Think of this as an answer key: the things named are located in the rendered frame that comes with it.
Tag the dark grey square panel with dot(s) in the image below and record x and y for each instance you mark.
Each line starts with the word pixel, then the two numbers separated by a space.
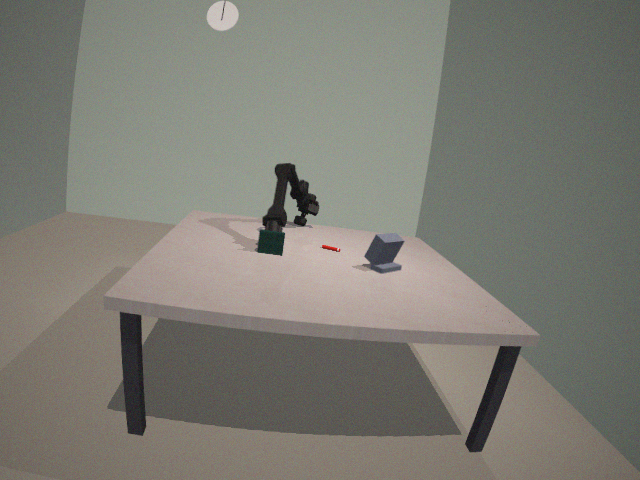
pixel 382 252

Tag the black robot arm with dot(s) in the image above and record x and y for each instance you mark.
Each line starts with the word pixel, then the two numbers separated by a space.
pixel 276 216

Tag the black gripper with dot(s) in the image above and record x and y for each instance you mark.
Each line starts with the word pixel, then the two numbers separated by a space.
pixel 301 220

